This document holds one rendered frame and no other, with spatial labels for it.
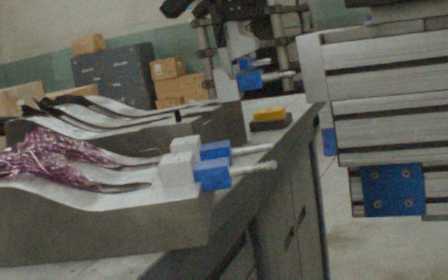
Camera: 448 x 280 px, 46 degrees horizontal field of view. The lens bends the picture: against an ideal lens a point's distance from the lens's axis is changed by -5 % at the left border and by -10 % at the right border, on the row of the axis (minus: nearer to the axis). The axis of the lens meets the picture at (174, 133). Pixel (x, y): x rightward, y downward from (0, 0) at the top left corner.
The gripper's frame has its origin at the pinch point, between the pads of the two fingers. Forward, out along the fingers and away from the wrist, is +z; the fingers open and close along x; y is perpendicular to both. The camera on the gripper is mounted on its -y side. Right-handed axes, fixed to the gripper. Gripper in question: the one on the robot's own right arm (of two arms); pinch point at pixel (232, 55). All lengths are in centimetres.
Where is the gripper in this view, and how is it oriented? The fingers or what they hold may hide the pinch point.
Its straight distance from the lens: 147.7
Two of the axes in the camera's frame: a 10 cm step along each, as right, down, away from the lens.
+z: 1.8, 9.7, 1.5
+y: 8.0, -0.6, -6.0
